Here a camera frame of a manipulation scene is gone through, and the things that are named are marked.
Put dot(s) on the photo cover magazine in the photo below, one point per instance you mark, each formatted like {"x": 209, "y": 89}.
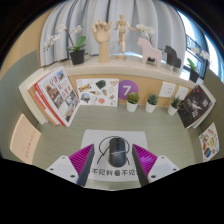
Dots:
{"x": 61, "y": 95}

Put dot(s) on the green desk divider panel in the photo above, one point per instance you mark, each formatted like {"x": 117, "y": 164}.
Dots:
{"x": 13, "y": 76}
{"x": 216, "y": 86}

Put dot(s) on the wooden hand model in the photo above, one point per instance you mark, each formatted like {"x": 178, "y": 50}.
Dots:
{"x": 102, "y": 36}

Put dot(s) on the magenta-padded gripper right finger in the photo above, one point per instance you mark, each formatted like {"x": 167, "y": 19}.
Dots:
{"x": 161, "y": 166}

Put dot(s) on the wooden mannequin figure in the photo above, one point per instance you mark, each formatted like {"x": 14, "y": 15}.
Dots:
{"x": 122, "y": 30}

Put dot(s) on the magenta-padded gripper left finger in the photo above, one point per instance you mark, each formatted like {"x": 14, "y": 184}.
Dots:
{"x": 65, "y": 165}

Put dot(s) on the white orchid flowers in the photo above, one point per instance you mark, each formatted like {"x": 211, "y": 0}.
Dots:
{"x": 145, "y": 29}

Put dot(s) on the white wall switch plate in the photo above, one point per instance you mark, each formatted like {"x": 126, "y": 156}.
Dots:
{"x": 182, "y": 92}

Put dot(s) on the black computer mouse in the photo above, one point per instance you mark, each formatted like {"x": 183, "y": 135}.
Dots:
{"x": 117, "y": 153}

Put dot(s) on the white illustrated sticker card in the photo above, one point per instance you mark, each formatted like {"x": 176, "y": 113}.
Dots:
{"x": 98, "y": 92}

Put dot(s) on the beige booklet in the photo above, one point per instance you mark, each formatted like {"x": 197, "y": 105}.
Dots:
{"x": 25, "y": 140}

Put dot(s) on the brown book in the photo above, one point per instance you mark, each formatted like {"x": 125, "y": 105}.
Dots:
{"x": 33, "y": 100}

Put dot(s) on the pink wooden horse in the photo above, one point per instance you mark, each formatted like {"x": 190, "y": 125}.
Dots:
{"x": 148, "y": 51}

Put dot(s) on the light wooden desk shelf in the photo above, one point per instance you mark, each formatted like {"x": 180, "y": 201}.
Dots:
{"x": 130, "y": 68}

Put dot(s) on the colourful sticker card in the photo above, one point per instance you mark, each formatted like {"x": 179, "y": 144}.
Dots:
{"x": 209, "y": 141}

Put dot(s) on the white orchid in black pot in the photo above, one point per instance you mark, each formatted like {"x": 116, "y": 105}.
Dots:
{"x": 77, "y": 56}
{"x": 194, "y": 76}

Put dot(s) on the black wooden horse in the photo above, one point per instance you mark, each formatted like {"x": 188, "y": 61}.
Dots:
{"x": 172, "y": 56}

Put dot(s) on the purple round number sign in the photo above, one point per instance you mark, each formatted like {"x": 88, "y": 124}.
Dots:
{"x": 127, "y": 90}

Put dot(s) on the black cover book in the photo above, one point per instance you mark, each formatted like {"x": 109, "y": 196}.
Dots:
{"x": 194, "y": 106}

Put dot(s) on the white wall socket plate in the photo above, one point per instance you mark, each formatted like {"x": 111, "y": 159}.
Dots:
{"x": 167, "y": 90}

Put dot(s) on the red and white book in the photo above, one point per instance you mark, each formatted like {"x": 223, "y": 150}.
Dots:
{"x": 40, "y": 100}

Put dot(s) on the window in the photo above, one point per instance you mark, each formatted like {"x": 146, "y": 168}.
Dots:
{"x": 200, "y": 36}

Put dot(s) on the succulent in white pot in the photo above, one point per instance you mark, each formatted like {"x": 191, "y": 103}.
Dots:
{"x": 132, "y": 106}
{"x": 172, "y": 110}
{"x": 151, "y": 107}

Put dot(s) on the white book behind black book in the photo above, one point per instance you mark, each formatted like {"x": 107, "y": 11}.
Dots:
{"x": 210, "y": 108}

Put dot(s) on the white printed mouse pad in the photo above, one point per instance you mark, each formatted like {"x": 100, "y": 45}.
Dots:
{"x": 96, "y": 136}

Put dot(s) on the grey curtain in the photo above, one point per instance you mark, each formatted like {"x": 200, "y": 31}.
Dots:
{"x": 146, "y": 13}

